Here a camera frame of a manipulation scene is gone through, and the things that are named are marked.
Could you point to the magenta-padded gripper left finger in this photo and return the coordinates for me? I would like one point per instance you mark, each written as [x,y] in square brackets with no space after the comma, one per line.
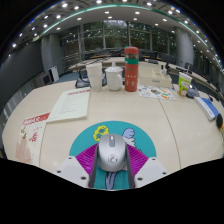
[68,168]

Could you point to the white cardboard box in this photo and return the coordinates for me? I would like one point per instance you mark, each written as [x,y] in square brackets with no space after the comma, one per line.
[155,79]

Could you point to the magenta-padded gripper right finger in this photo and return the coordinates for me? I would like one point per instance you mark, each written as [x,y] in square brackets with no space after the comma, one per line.
[151,169]

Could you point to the round teal cartoon mouse pad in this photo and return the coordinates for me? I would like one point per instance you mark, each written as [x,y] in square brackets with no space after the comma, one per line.
[83,140]

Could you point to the ceiling lights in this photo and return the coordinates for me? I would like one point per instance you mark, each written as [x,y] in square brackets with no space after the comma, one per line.
[107,12]

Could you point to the colourful printed leaflet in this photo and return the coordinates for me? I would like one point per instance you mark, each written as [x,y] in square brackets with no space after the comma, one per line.
[155,92]

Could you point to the white lidded ceramic mug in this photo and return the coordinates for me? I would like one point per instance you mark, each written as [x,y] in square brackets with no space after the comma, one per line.
[114,80]

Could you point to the black microphone with yellow band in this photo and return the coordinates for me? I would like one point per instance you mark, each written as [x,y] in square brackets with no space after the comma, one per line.
[220,121]

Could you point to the silver computer mouse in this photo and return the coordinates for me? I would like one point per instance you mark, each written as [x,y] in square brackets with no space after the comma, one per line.
[112,153]

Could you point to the white paper document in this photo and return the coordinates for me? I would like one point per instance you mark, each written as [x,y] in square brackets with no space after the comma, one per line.
[70,105]

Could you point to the red and white leaflet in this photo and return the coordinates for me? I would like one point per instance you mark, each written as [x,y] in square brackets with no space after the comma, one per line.
[31,140]

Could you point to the green and white paper cup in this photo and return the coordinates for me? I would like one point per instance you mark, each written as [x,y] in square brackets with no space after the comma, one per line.
[184,85]

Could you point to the dark office chairs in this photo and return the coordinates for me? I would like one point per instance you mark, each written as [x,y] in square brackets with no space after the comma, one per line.
[166,58]

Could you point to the red thermos bottle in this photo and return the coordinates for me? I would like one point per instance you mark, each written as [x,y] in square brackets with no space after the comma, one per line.
[131,73]

